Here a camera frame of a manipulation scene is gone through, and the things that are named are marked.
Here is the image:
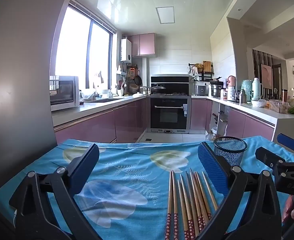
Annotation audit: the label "clear plastic container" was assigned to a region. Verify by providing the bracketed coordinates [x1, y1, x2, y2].
[269, 99, 289, 114]

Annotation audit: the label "green and white thermos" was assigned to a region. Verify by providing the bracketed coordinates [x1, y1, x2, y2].
[252, 77, 263, 101]

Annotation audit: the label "wall painting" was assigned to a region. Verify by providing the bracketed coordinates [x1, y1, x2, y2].
[261, 64, 273, 89]

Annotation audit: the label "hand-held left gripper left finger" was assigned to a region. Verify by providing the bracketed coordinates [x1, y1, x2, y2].
[9, 143, 101, 240]

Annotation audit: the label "black wall rack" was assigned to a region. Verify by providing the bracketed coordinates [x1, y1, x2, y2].
[188, 61, 215, 80]

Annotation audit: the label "grey refrigerator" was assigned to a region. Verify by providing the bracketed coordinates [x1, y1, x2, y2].
[0, 0, 73, 195]

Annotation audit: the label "lidded wok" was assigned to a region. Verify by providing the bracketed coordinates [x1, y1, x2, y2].
[151, 85, 166, 95]

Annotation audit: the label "steel stock pot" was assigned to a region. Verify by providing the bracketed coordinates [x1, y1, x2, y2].
[210, 84, 224, 97]

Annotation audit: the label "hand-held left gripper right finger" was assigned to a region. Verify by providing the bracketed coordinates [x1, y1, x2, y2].
[197, 141, 283, 240]

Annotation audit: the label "pink base cabinets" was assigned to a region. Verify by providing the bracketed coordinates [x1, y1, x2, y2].
[190, 99, 275, 140]
[53, 97, 147, 144]

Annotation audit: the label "white microwave oven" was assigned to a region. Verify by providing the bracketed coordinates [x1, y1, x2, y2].
[49, 76, 80, 112]

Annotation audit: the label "ceiling light panel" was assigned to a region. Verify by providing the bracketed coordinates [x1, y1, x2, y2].
[156, 7, 175, 24]

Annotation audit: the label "black mesh utensil holder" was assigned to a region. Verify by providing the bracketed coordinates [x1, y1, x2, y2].
[213, 136, 248, 167]

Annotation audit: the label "pink wall cabinet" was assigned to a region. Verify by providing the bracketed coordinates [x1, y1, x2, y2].
[128, 33, 155, 57]

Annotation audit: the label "kitchen window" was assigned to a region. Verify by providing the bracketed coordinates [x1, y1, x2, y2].
[54, 1, 117, 90]

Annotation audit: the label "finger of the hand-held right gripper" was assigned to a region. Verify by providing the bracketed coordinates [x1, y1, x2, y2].
[277, 134, 294, 162]
[256, 147, 294, 180]

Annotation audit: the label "white water heater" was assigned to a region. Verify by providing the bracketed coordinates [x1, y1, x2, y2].
[120, 39, 132, 63]

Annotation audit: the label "clear plastic bag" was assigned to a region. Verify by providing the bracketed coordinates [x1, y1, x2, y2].
[83, 89, 96, 100]

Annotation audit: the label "black built-in oven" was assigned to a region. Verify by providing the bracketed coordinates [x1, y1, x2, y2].
[147, 96, 191, 133]

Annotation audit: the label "bundle of wooden chopsticks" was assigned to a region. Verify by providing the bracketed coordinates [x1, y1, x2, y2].
[165, 169, 219, 240]

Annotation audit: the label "blue floral tablecloth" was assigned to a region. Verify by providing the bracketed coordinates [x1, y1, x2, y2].
[0, 135, 294, 240]

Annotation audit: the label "silver rice cooker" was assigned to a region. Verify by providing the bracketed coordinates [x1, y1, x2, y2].
[193, 84, 209, 96]

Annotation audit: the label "black range hood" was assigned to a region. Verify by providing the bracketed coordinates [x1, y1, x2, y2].
[151, 75, 189, 95]

